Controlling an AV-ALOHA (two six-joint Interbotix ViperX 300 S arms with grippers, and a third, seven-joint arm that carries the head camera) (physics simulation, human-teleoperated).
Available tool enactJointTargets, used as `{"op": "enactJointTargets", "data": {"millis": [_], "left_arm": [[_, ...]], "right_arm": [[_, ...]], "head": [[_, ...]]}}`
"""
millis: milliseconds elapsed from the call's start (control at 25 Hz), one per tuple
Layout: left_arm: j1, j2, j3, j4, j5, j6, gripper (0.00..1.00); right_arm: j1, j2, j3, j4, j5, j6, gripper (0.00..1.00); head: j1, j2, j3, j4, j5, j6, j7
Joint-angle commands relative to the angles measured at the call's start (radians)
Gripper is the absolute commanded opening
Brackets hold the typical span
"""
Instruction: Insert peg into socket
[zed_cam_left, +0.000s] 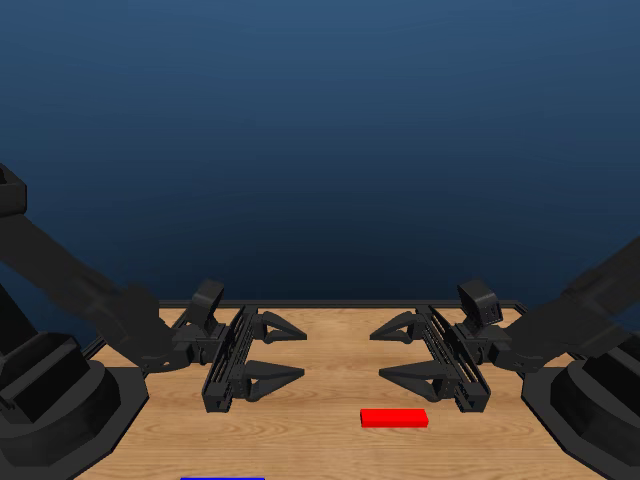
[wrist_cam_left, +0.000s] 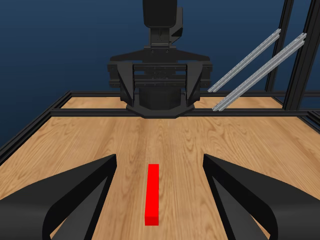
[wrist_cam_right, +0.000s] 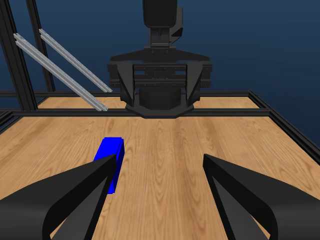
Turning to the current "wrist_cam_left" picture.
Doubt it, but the silver aluminium rail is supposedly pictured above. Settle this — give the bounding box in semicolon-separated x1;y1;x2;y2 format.
212;32;308;112
207;28;282;93

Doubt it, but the black table frame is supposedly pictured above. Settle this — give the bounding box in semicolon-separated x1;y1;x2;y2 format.
0;0;320;166

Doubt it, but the thin red peg bar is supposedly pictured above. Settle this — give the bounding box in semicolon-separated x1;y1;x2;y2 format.
144;163;160;226

